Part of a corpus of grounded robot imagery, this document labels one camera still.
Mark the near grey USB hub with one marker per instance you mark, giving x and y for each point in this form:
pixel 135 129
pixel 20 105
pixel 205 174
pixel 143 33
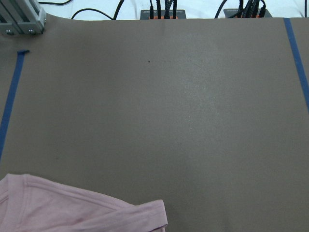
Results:
pixel 252 9

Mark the grey usb hub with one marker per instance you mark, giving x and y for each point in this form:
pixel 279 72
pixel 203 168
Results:
pixel 171 11
pixel 252 9

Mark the far grey USB hub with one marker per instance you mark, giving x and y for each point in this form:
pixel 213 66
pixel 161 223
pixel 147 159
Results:
pixel 171 11

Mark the aluminium frame post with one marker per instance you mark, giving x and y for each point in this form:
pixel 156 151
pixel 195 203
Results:
pixel 21 17

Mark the pink Snoopy t-shirt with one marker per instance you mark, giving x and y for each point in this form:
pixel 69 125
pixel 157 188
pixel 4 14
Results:
pixel 32 204

